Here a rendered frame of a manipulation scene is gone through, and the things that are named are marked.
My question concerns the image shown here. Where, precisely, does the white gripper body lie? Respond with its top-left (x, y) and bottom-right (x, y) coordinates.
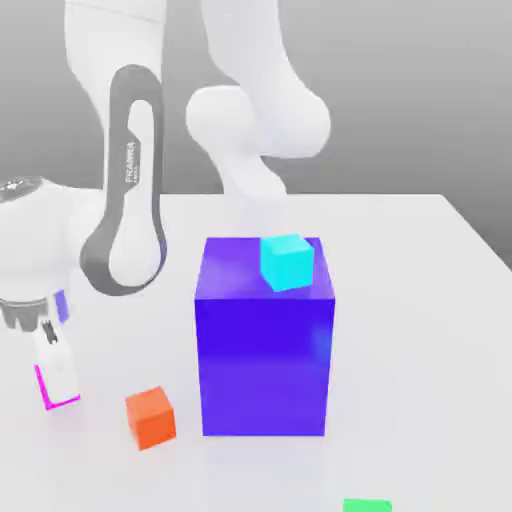
top-left (32, 318), bottom-right (80, 404)

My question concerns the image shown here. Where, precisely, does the small magenta cube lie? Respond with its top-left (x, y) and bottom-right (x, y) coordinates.
top-left (33, 363), bottom-right (82, 413)

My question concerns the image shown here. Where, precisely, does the small orange cube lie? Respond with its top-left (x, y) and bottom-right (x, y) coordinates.
top-left (124, 385), bottom-right (178, 452)

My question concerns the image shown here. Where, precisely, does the small cyan cube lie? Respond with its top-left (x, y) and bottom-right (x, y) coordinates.
top-left (259, 233), bottom-right (316, 294)

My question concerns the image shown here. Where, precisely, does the small green cube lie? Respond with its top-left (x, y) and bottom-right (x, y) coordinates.
top-left (342, 498), bottom-right (394, 512)

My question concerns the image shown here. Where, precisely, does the large blue box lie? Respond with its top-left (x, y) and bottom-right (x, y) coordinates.
top-left (194, 236), bottom-right (337, 438)

